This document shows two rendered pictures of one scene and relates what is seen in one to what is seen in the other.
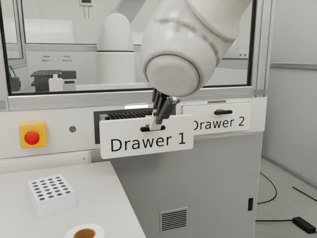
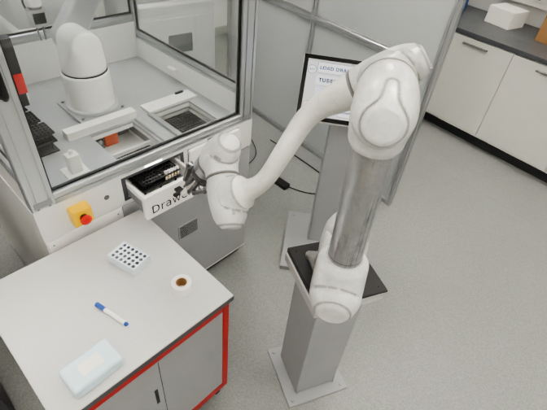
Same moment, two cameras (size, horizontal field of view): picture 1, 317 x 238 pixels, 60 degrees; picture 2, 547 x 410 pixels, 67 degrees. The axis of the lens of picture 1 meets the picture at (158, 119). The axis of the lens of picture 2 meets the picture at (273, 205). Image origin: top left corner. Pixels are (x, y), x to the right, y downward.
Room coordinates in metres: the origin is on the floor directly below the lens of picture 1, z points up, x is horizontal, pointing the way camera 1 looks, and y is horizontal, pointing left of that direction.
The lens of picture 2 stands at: (-0.46, 0.34, 1.96)
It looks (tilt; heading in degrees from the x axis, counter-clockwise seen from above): 42 degrees down; 329
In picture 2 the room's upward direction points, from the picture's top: 7 degrees clockwise
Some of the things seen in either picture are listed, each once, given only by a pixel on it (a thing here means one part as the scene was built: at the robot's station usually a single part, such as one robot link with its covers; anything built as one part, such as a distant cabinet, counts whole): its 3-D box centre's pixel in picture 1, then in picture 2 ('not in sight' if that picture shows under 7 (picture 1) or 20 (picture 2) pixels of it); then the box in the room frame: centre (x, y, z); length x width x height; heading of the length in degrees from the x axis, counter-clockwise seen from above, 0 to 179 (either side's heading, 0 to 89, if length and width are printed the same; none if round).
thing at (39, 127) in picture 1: (33, 134); (80, 214); (0.80, 0.38, 0.88); 0.07 x 0.05 x 0.07; 109
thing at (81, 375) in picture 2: not in sight; (92, 367); (0.25, 0.45, 0.78); 0.15 x 0.10 x 0.04; 112
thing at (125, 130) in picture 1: (148, 135); (176, 193); (0.80, 0.03, 0.87); 0.29 x 0.02 x 0.11; 109
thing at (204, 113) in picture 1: (217, 118); (215, 149); (1.03, -0.23, 0.87); 0.29 x 0.02 x 0.11; 109
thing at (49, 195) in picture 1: (51, 193); (129, 258); (0.61, 0.26, 0.78); 0.12 x 0.08 x 0.04; 34
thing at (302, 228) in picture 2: not in sight; (332, 184); (0.98, -0.91, 0.51); 0.50 x 0.45 x 1.02; 145
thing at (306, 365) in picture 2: not in sight; (317, 327); (0.28, -0.41, 0.38); 0.30 x 0.30 x 0.76; 83
